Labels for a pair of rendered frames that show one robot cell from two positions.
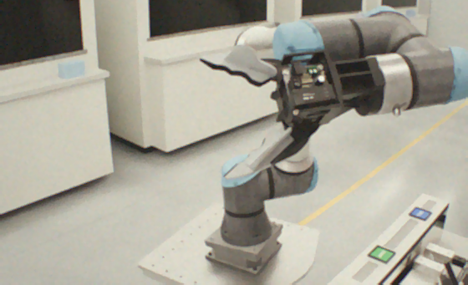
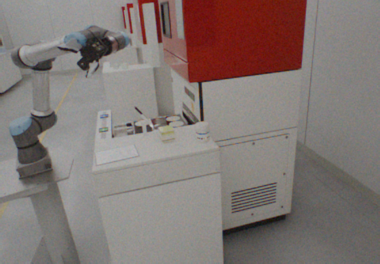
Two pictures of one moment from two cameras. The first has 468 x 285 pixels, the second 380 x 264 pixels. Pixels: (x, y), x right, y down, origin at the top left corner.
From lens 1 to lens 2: 0.80 m
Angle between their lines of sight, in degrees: 52
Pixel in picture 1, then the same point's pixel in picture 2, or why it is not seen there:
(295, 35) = (77, 36)
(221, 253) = (28, 170)
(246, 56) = (73, 43)
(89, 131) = not seen: outside the picture
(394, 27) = (99, 30)
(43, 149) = not seen: outside the picture
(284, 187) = (45, 124)
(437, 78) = (121, 40)
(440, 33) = not seen: hidden behind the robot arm
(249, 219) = (36, 145)
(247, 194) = (31, 133)
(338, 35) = (87, 34)
